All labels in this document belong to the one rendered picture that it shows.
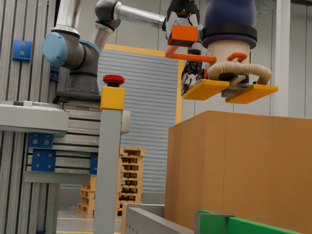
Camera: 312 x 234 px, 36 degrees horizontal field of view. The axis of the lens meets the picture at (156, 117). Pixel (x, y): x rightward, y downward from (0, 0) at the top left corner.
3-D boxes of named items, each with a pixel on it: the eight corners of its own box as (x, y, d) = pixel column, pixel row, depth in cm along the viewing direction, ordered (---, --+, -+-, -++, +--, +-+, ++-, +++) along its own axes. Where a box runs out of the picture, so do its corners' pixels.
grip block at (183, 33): (197, 41, 159) (198, 26, 160) (172, 38, 158) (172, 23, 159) (191, 48, 167) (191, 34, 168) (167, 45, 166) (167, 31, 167)
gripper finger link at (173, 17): (166, 42, 167) (176, 19, 169) (169, 38, 162) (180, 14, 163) (158, 38, 167) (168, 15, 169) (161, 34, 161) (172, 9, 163)
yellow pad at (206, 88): (230, 86, 177) (230, 73, 178) (203, 84, 176) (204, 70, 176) (204, 100, 211) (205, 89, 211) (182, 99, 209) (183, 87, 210)
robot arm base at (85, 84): (65, 93, 192) (67, 68, 193) (61, 98, 206) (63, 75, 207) (102, 96, 196) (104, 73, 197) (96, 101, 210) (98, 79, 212)
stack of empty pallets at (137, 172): (143, 217, 922) (146, 148, 939) (85, 215, 891) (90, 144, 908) (127, 211, 1045) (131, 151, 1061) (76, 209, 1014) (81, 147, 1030)
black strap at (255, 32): (266, 36, 189) (266, 26, 189) (208, 29, 185) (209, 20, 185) (245, 51, 211) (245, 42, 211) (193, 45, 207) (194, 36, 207)
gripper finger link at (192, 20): (198, 42, 170) (191, 17, 170) (203, 38, 164) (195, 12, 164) (191, 45, 169) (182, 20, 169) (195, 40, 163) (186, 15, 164)
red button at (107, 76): (125, 87, 153) (126, 75, 153) (103, 86, 151) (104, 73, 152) (122, 91, 159) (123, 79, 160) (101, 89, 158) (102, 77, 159)
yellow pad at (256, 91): (278, 91, 181) (278, 78, 181) (253, 88, 179) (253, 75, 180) (246, 104, 214) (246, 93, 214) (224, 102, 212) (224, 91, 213)
